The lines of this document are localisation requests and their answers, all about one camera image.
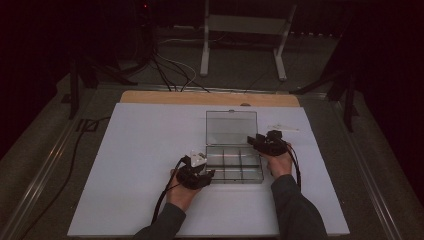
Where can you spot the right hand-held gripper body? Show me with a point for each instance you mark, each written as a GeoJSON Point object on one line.
{"type": "Point", "coordinates": [273, 146]}

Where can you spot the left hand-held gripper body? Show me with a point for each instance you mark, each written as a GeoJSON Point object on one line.
{"type": "Point", "coordinates": [191, 178]}

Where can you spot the clear plastic compartment box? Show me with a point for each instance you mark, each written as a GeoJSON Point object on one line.
{"type": "Point", "coordinates": [230, 133]}

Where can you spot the person's right hand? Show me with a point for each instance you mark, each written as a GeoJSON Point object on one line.
{"type": "Point", "coordinates": [281, 165]}

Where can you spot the person's left hand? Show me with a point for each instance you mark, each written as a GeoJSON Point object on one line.
{"type": "Point", "coordinates": [180, 196]}

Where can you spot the white table cover sheet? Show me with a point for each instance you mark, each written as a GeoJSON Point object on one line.
{"type": "Point", "coordinates": [140, 150]}

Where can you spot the black floor stand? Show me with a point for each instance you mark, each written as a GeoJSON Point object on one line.
{"type": "Point", "coordinates": [75, 86]}
{"type": "Point", "coordinates": [348, 100]}

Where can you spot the metal floor rail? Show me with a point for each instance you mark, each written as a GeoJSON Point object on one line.
{"type": "Point", "coordinates": [40, 186]}
{"type": "Point", "coordinates": [370, 186]}

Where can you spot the grey metal stand frame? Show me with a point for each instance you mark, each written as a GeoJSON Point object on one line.
{"type": "Point", "coordinates": [245, 24]}

